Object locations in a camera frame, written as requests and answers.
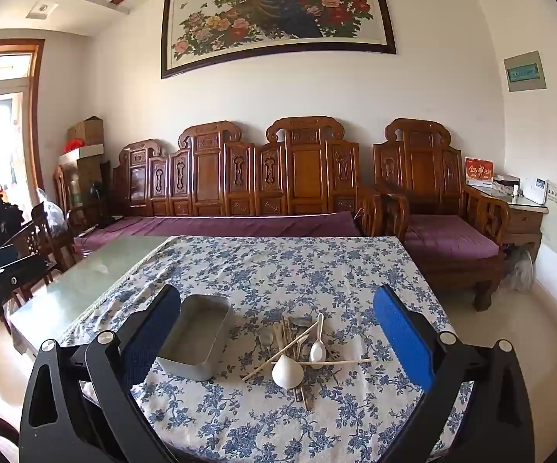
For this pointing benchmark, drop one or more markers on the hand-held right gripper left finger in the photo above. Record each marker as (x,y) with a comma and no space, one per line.
(155,328)

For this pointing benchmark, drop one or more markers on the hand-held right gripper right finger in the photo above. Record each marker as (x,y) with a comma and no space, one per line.
(401,337)

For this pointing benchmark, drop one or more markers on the rectangular metal box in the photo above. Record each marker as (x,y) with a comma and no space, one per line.
(187,366)

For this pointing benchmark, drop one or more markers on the small white spoon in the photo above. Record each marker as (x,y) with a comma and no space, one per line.
(317,352)

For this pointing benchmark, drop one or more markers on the metal spoon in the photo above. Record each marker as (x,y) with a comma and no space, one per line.
(301,321)

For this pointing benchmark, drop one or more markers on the large white soup spoon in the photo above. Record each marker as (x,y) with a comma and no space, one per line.
(286,372)

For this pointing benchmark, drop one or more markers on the dark wooden dining chair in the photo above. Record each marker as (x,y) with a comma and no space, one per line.
(42,246)

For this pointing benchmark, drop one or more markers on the clear plastic bag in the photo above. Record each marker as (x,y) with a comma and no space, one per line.
(54,214)

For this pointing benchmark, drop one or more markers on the square purple seat cushion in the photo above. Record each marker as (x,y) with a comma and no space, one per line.
(447,234)

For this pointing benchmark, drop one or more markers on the wooden glass cabinet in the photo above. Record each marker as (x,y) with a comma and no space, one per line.
(83,183)

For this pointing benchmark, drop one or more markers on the black desk fan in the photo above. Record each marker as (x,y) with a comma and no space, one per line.
(97,193)

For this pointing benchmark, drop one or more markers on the white plastic bag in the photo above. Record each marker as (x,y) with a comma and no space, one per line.
(519,270)

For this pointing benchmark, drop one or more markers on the blue floral tablecloth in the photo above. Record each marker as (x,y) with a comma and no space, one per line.
(283,270)

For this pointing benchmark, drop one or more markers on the flat white box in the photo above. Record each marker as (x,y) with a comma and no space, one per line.
(83,153)

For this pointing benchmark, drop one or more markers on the red decoration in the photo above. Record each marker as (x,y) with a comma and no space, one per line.
(73,145)

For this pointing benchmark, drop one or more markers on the brown cardboard box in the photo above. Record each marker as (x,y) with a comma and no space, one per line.
(86,131)

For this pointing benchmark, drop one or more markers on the wooden side table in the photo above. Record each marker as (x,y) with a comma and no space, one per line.
(524,219)

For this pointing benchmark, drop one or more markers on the carved wooden armchair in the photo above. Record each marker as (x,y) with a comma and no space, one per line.
(420,164)

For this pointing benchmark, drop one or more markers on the red desk calendar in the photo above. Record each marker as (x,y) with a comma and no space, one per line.
(479,172)

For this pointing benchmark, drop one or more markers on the tissue box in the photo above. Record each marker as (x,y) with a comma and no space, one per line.
(506,182)

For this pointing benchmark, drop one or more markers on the carved wooden sofa bench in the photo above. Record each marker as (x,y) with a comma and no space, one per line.
(302,173)

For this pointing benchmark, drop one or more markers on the ceiling vent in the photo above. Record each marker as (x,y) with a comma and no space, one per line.
(43,8)

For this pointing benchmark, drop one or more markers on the grey green breaker box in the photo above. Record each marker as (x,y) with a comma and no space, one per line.
(524,71)

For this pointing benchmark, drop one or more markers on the framed peacock flower painting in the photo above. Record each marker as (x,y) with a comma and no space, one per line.
(278,14)

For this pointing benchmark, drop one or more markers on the wooden door frame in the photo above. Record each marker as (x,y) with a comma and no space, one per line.
(36,106)

